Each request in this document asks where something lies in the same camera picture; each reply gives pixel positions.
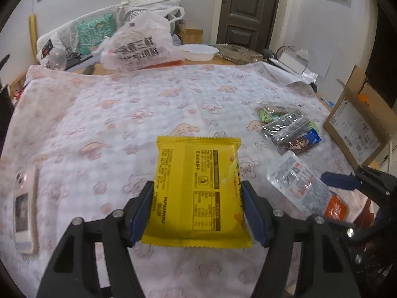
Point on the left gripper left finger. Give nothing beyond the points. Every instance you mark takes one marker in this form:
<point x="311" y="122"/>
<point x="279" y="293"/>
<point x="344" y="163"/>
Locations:
<point x="72" y="270"/>

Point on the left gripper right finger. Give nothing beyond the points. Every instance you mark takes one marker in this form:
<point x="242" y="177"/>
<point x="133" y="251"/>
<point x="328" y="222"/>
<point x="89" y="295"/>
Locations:
<point x="324" y="268"/>

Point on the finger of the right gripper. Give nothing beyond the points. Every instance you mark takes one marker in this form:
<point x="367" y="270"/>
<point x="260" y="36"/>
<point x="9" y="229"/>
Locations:
<point x="341" y="181"/>

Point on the clear orange label packet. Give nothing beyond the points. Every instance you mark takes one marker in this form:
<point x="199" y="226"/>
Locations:
<point x="292" y="177"/>

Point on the brown blue chocolate bar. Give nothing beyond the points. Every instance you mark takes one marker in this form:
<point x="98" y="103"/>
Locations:
<point x="304" y="142"/>

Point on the grey silver snack packet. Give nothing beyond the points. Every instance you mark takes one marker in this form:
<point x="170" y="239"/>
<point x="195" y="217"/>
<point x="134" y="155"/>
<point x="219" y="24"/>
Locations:
<point x="285" y="127"/>

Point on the yellow snack packet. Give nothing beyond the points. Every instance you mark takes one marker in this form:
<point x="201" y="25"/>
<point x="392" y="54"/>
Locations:
<point x="197" y="196"/>

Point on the green white candy stick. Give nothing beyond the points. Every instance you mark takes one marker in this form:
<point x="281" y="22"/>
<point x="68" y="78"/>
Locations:
<point x="266" y="117"/>

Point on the cardboard box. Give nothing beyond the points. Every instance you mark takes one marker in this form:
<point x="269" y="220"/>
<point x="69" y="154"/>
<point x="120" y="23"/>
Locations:
<point x="361" y="123"/>

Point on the pink smartphone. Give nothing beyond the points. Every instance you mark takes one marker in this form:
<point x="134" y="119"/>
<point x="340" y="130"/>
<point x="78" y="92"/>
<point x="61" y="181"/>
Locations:
<point x="24" y="210"/>

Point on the pink patterned tablecloth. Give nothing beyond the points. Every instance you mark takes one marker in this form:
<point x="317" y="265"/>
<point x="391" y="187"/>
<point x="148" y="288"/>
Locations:
<point x="93" y="140"/>

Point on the silver tissue box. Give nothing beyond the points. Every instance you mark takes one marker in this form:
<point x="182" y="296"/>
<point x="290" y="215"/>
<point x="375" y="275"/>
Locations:
<point x="296" y="60"/>

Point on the clear snack tray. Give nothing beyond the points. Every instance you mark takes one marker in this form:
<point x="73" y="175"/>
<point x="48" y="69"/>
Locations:
<point x="238" y="54"/>

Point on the wine glass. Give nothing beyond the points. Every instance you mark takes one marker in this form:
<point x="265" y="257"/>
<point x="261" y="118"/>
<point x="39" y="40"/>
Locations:
<point x="57" y="59"/>

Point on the grey sofa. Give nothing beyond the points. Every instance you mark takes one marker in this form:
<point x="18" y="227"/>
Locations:
<point x="65" y="36"/>

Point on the white printed plastic bag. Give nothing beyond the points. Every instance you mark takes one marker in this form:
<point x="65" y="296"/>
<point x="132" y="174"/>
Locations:
<point x="142" y="42"/>

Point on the white plastic bowl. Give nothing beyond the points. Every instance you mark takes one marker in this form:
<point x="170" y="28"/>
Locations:
<point x="198" y="52"/>

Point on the teal tree cushion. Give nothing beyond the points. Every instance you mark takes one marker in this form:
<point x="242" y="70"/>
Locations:
<point x="91" y="34"/>

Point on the dark entrance door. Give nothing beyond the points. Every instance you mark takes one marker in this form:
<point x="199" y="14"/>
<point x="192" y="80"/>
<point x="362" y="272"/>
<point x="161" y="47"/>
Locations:
<point x="247" y="23"/>

